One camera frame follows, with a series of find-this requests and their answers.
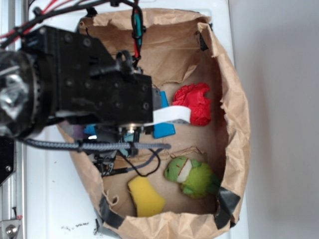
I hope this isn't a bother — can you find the brown paper bag tray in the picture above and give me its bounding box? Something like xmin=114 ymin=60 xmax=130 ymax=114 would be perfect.
xmin=71 ymin=8 xmax=251 ymax=239

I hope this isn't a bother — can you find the blue rectangular block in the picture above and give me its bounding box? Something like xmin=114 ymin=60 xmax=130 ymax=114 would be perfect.
xmin=153 ymin=91 xmax=176 ymax=139

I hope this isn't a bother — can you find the green plush frog toy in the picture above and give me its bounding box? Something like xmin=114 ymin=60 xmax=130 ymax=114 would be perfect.
xmin=164 ymin=156 xmax=221 ymax=199

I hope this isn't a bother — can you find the white flat ribbon cable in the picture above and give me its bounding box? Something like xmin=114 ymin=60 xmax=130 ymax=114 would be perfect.
xmin=152 ymin=105 xmax=192 ymax=125

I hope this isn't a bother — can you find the yellow sponge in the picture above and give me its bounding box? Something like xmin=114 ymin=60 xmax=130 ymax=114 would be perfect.
xmin=128 ymin=176 xmax=166 ymax=217

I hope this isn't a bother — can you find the silver aluminium rail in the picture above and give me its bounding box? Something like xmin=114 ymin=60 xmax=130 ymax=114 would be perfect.
xmin=0 ymin=0 xmax=28 ymax=239

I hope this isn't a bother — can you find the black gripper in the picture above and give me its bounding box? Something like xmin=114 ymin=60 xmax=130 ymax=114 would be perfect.
xmin=21 ymin=26 xmax=154 ymax=138

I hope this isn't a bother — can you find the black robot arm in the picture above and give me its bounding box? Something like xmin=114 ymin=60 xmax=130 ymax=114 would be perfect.
xmin=0 ymin=26 xmax=161 ymax=139

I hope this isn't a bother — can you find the red crumpled paper ball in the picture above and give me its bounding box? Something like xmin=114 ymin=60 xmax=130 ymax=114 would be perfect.
xmin=172 ymin=83 xmax=211 ymax=126

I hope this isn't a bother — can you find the red and black wire bundle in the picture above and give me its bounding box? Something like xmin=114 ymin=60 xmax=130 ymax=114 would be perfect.
xmin=0 ymin=0 xmax=148 ymax=68

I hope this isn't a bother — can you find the light blue terry cloth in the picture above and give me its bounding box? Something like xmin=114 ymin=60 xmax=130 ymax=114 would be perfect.
xmin=119 ymin=131 xmax=140 ymax=157

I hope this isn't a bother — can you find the grey braided cable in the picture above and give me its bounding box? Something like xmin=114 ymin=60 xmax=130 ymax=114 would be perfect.
xmin=23 ymin=138 xmax=172 ymax=177

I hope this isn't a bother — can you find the black metal bracket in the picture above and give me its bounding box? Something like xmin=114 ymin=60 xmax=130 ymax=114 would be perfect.
xmin=0 ymin=137 xmax=15 ymax=186

